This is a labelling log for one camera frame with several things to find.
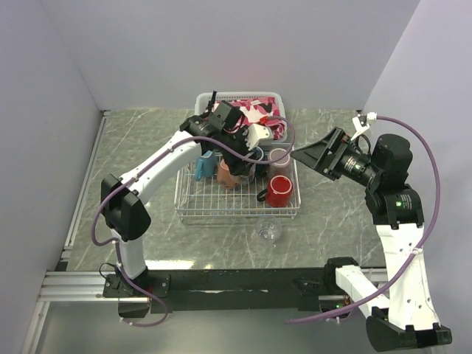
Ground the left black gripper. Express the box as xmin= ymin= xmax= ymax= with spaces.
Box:
xmin=218 ymin=125 xmax=261 ymax=176

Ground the purple cable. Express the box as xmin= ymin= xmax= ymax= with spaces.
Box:
xmin=91 ymin=116 xmax=296 ymax=327
xmin=284 ymin=114 xmax=442 ymax=325

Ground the clear glass cup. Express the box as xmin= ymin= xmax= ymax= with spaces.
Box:
xmin=237 ymin=170 xmax=255 ymax=185
xmin=255 ymin=217 xmax=282 ymax=245

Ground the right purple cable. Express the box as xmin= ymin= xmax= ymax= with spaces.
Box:
xmin=284 ymin=114 xmax=442 ymax=325

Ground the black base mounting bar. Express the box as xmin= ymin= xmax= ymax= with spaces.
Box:
xmin=103 ymin=268 xmax=344 ymax=319

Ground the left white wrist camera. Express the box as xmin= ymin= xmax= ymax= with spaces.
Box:
xmin=245 ymin=124 xmax=274 ymax=150

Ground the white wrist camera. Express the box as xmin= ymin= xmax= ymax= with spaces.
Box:
xmin=351 ymin=112 xmax=377 ymax=141
xmin=245 ymin=124 xmax=274 ymax=150

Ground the black item in basket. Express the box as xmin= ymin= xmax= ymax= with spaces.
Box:
xmin=206 ymin=91 xmax=218 ymax=113

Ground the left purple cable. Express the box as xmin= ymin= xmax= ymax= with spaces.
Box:
xmin=91 ymin=116 xmax=296 ymax=327

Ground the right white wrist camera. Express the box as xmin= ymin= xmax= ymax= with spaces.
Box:
xmin=351 ymin=112 xmax=377 ymax=141

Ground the mauve purple mug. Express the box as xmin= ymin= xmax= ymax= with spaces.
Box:
xmin=267 ymin=147 xmax=291 ymax=178

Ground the light blue mug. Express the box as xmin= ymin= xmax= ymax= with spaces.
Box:
xmin=195 ymin=150 xmax=218 ymax=181

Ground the white wire dish rack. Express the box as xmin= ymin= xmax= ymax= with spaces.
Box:
xmin=174 ymin=161 xmax=301 ymax=220

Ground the salmon pink mug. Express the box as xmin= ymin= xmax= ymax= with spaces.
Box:
xmin=217 ymin=159 xmax=239 ymax=188

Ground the red mug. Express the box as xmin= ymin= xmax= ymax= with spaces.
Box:
xmin=257 ymin=175 xmax=294 ymax=208

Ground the white plastic basket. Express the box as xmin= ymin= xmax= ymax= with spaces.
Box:
xmin=194 ymin=92 xmax=287 ymax=146

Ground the pink camouflage cloth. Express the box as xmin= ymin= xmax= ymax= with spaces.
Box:
xmin=232 ymin=97 xmax=286 ymax=140

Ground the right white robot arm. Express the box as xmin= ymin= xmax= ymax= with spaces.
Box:
xmin=291 ymin=128 xmax=452 ymax=352

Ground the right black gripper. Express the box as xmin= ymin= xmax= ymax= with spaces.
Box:
xmin=291 ymin=126 xmax=381 ymax=187

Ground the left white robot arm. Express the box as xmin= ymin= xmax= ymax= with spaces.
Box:
xmin=99 ymin=101 xmax=270 ymax=296

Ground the dark blue mug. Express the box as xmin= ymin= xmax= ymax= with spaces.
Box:
xmin=251 ymin=147 xmax=267 ymax=177

